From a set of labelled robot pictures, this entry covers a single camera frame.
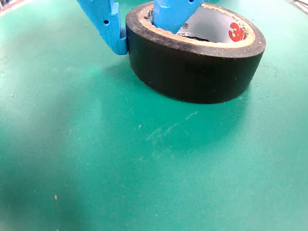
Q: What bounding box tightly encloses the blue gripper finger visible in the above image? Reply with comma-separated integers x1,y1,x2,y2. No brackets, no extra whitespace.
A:
77,0,128,56
151,0,205,34

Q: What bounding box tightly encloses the black electrical tape roll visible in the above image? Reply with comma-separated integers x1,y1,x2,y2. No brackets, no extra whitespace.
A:
125,1,267,104

